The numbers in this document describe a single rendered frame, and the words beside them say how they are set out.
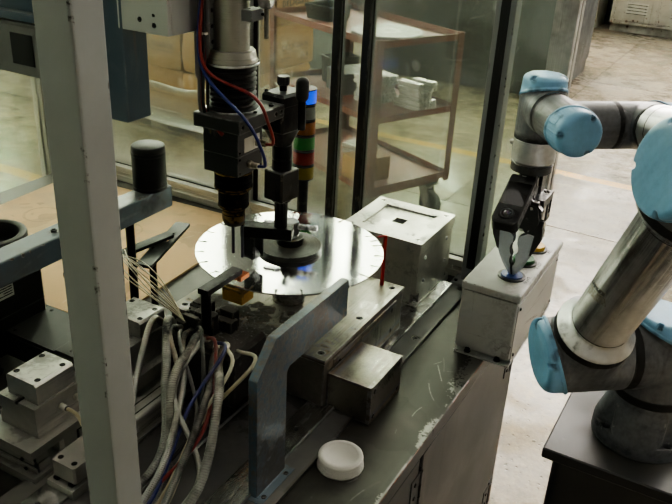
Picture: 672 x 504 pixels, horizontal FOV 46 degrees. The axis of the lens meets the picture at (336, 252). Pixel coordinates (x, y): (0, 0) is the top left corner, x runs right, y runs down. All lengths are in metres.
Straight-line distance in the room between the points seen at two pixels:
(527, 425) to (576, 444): 1.28
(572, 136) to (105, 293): 0.79
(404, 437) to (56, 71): 0.86
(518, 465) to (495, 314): 1.07
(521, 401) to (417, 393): 1.35
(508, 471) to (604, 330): 1.35
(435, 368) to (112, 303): 0.87
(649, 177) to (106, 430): 0.63
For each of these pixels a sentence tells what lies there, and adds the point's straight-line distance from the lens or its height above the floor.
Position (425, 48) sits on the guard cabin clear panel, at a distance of 1.70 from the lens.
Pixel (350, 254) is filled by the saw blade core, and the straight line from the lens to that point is 1.40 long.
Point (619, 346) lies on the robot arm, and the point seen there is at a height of 0.97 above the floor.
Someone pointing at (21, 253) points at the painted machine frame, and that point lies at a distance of 1.22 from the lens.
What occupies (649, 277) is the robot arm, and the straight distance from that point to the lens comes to 1.05.
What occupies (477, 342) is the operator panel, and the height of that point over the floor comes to 0.78.
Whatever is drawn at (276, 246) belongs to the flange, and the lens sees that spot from 1.39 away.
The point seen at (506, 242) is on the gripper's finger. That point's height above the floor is 0.97.
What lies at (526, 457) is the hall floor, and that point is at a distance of 2.52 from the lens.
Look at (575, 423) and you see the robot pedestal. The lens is 1.41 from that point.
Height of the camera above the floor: 1.57
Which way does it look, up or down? 26 degrees down
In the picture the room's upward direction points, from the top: 3 degrees clockwise
